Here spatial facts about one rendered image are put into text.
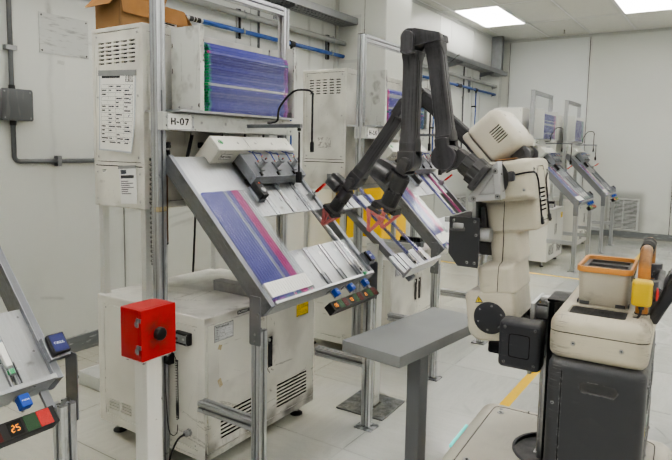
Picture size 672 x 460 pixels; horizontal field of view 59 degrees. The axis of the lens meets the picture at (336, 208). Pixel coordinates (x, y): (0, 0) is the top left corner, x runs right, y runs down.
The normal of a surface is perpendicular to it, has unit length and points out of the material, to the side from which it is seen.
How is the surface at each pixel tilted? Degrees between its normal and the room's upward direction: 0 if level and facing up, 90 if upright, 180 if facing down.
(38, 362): 46
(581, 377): 90
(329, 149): 90
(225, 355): 90
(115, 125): 93
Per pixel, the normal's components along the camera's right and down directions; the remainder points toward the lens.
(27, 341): 0.62, -0.63
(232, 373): 0.83, 0.07
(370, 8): -0.55, 0.07
